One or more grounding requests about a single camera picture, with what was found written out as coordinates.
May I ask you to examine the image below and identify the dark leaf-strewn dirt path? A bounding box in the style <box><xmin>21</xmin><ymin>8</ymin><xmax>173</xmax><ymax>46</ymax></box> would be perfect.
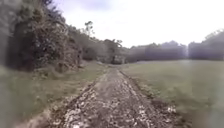
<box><xmin>31</xmin><ymin>67</ymin><xmax>188</xmax><ymax>128</ymax></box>

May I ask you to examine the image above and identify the distant row of trees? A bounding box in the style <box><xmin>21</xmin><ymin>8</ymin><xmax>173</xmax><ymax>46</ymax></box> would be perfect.
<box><xmin>125</xmin><ymin>29</ymin><xmax>224</xmax><ymax>64</ymax></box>

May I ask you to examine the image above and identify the wood of dark trees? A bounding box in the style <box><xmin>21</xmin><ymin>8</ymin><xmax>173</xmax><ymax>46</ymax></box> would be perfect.
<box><xmin>0</xmin><ymin>0</ymin><xmax>129</xmax><ymax>73</ymax></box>

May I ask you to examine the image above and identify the grass field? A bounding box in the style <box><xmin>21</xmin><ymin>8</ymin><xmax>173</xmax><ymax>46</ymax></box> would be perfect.
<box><xmin>119</xmin><ymin>59</ymin><xmax>224</xmax><ymax>128</ymax></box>

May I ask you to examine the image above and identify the grass verge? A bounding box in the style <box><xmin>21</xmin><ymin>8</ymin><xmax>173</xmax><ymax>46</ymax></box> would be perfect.
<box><xmin>0</xmin><ymin>60</ymin><xmax>109</xmax><ymax>128</ymax></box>

